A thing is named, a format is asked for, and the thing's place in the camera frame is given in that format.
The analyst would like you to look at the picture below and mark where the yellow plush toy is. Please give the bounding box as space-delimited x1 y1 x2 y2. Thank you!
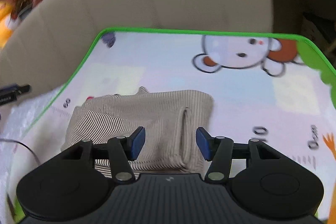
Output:
0 1 19 49

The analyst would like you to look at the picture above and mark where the black cable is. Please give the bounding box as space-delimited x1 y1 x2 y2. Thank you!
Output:
0 138 41 166

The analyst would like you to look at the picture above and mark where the white fluffy blanket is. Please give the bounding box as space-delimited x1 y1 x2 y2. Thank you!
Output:
0 85 66 224

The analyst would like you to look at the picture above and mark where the green-edged cartoon play mat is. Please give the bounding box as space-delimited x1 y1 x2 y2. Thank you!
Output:
10 27 336 224

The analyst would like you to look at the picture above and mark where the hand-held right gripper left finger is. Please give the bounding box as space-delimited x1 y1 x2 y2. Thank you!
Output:
61 126 146 183

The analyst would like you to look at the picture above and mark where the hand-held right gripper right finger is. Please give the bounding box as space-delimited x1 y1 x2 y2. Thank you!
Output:
196 127 283 184

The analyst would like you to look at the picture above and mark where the beige striped garment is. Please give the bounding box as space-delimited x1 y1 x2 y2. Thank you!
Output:
61 86 215 179

